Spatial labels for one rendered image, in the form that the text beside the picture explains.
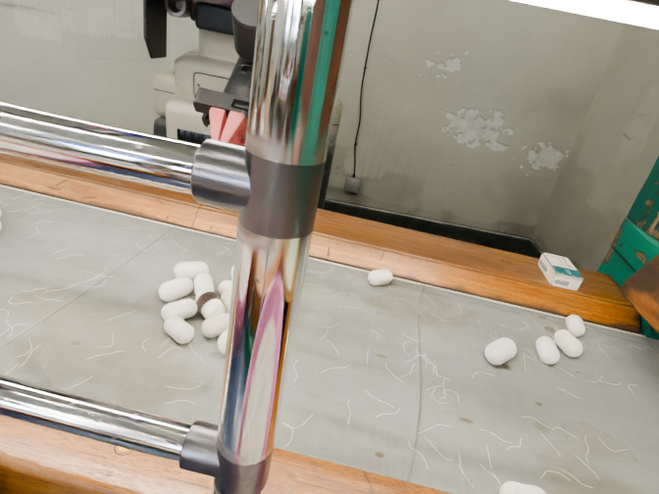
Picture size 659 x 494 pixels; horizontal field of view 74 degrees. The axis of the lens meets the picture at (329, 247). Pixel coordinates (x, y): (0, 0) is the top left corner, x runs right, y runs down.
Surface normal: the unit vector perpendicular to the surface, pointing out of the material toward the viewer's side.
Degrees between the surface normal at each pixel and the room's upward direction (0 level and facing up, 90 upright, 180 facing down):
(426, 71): 90
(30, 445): 0
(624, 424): 0
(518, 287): 45
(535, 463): 0
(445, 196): 90
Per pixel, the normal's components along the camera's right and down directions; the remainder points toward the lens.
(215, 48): -0.08, 0.56
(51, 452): 0.18, -0.88
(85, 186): 0.02, -0.33
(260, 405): 0.31, 0.48
